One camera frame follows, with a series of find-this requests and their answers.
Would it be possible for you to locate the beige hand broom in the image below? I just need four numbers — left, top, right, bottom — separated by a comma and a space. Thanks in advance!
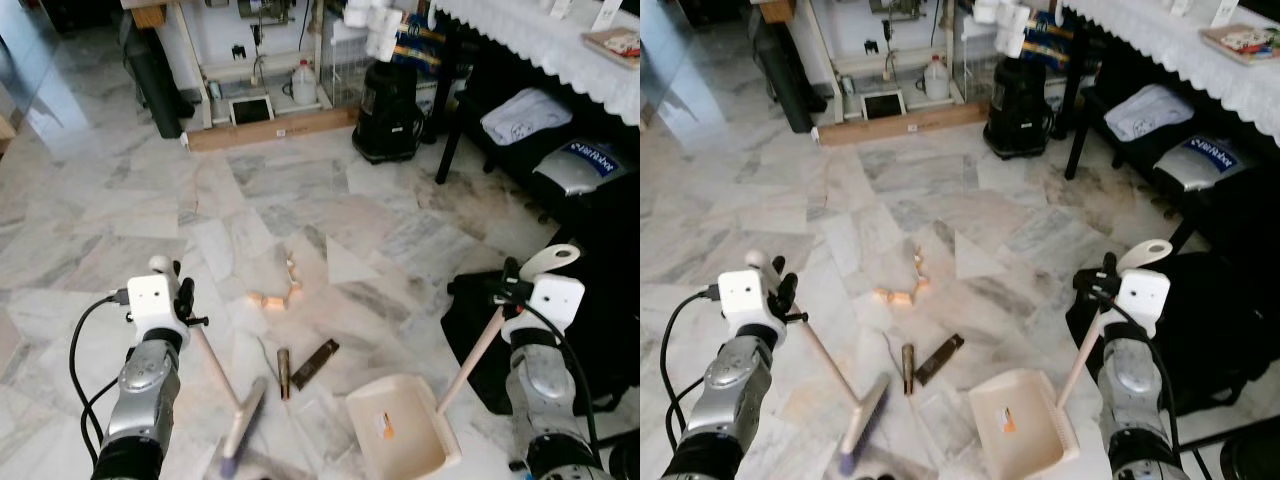
745, 249, 893, 477
148, 255, 269, 479

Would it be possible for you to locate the beige long-handled dustpan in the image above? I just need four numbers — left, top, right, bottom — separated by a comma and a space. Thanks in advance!
966, 238, 1175, 480
344, 243, 583, 480

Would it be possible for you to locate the black bench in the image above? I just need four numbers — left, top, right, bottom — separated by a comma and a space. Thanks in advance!
435, 55, 641, 261
1065, 50, 1280, 251

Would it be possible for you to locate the silver bag with blue label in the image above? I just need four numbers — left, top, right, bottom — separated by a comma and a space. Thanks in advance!
1153, 133, 1253, 193
533, 138, 631, 197

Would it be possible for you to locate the dark flat wood piece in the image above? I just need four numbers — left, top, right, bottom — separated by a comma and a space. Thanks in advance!
915, 334, 966, 387
293, 339, 340, 389

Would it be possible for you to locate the white folded cloth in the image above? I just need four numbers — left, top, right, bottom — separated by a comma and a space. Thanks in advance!
480, 88, 575, 147
1104, 83, 1197, 143

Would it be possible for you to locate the long wooden plank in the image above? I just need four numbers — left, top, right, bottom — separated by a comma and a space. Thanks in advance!
185, 105, 361, 153
815, 100, 991, 149

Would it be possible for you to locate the white framed tablet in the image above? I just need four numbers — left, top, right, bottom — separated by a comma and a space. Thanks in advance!
229, 95, 276, 127
861, 90, 907, 122

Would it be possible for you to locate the black canister vacuum cleaner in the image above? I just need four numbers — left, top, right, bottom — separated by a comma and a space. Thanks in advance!
351, 60, 428, 165
982, 55, 1057, 161

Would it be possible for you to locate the tall black bag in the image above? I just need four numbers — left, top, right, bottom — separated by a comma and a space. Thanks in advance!
750, 8, 819, 135
118, 12, 193, 140

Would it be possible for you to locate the white plastic jug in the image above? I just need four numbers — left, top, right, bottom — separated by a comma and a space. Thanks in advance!
922, 54, 952, 101
290, 59, 319, 106

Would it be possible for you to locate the white lace tablecloth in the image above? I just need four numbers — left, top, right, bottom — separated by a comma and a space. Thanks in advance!
430, 0, 641, 126
1060, 0, 1280, 146

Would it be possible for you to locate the blue and yellow package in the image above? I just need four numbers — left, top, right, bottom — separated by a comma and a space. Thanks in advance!
395, 12, 448, 73
1025, 8, 1076, 71

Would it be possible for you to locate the colourful book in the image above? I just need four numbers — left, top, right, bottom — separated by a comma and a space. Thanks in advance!
1199, 24, 1280, 67
583, 27, 641, 69

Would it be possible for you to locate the white hanging plastic bundle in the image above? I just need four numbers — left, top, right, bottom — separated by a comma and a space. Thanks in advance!
972, 0, 1033, 58
342, 0, 406, 61

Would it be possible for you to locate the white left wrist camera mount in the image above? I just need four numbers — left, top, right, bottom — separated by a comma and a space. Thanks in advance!
127, 272, 191, 346
718, 268, 784, 341

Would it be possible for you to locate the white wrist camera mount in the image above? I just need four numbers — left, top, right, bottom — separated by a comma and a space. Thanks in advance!
718, 268, 784, 341
1110, 268, 1172, 339
503, 275, 586, 346
127, 272, 191, 346

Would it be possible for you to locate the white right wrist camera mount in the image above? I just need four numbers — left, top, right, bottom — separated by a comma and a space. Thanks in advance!
503, 275, 586, 346
1110, 268, 1172, 339

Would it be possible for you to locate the white metal shelf frame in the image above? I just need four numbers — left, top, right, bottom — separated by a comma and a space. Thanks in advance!
170, 0, 361, 131
805, 0, 991, 126

